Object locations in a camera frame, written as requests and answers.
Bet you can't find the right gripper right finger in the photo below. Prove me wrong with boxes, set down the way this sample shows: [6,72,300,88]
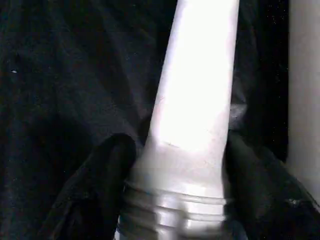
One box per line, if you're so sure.
[224,130,320,240]

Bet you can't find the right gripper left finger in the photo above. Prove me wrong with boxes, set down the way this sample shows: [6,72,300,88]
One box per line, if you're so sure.
[37,132,139,240]

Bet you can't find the white plastic table leg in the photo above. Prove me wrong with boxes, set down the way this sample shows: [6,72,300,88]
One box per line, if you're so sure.
[114,0,242,240]
[286,0,320,207]

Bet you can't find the black mat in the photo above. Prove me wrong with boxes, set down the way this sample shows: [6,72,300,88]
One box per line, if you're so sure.
[0,0,320,240]

